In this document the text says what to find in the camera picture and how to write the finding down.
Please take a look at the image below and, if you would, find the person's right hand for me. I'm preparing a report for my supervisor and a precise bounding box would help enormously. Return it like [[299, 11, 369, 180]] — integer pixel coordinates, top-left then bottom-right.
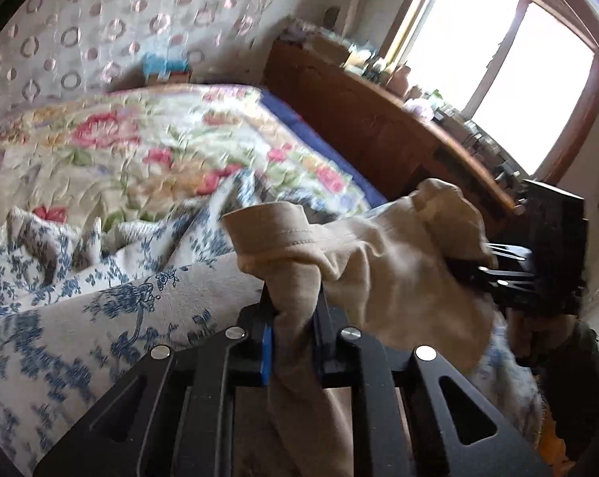
[[505, 308, 578, 369]]

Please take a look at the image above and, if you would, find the open cardboard box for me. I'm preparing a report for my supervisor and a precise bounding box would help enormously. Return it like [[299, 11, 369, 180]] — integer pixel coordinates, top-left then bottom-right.
[[309, 35, 352, 63]]

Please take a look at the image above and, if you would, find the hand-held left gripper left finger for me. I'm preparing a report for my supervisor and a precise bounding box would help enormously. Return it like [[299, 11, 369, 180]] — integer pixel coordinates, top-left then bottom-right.
[[34, 283, 276, 477]]

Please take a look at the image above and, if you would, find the pile of packets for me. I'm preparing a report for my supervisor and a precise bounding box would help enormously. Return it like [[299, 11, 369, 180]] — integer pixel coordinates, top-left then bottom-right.
[[280, 17, 330, 45]]

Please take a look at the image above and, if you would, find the long wooden cabinet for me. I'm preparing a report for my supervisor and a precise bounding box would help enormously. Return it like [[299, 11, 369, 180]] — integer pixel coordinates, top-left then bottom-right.
[[265, 40, 529, 219]]

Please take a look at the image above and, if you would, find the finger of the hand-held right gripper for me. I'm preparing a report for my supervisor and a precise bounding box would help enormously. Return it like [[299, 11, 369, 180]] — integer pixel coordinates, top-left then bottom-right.
[[458, 261, 535, 293], [485, 241, 535, 262]]

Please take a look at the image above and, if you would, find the cardboard box with blue contents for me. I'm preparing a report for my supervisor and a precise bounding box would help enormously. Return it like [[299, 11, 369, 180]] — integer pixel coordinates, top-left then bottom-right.
[[141, 54, 191, 85]]

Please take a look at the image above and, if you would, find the beige printed t-shirt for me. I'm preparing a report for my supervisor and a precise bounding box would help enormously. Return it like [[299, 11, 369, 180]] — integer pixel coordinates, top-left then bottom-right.
[[221, 178, 501, 477]]

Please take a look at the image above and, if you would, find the floral quilt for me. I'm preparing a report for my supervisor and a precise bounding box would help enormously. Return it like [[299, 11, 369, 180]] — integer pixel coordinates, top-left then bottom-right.
[[0, 83, 375, 239]]

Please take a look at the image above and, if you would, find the circle patterned wall curtain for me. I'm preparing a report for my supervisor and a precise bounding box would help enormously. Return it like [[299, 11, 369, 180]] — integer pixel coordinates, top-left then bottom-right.
[[0, 0, 300, 115]]

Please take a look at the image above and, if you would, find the blue floral bed sheet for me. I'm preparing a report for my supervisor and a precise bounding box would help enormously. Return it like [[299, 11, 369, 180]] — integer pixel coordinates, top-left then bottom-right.
[[0, 166, 543, 458]]

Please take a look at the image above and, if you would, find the pink jug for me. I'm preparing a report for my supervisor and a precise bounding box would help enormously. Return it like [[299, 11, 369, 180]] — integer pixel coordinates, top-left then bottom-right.
[[386, 62, 412, 95]]

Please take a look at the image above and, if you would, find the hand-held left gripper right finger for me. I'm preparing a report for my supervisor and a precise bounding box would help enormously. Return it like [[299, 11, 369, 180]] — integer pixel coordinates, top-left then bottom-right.
[[314, 285, 551, 477]]

